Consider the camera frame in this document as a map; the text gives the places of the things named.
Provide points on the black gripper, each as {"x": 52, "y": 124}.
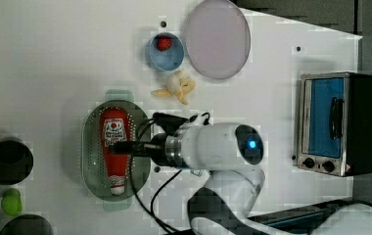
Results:
{"x": 154, "y": 149}

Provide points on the red plush ketchup bottle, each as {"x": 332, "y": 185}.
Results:
{"x": 114, "y": 128}

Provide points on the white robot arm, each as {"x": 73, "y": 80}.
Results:
{"x": 231, "y": 152}

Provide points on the green plastic strainer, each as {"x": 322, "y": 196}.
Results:
{"x": 94, "y": 169}

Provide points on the peeled banana toy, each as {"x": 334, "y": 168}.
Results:
{"x": 177, "y": 85}

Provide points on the blue bowl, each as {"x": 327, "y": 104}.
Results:
{"x": 169, "y": 60}

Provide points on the black bowl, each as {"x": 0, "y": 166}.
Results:
{"x": 16, "y": 162}

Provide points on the red strawberry toy in bowl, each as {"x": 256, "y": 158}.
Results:
{"x": 163, "y": 43}

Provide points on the green pear toy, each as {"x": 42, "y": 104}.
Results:
{"x": 11, "y": 202}

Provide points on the black round object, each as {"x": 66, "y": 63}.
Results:
{"x": 28, "y": 224}

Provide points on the lavender round plate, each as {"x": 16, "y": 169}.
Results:
{"x": 217, "y": 38}

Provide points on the silver toaster oven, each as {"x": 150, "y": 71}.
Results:
{"x": 335, "y": 124}

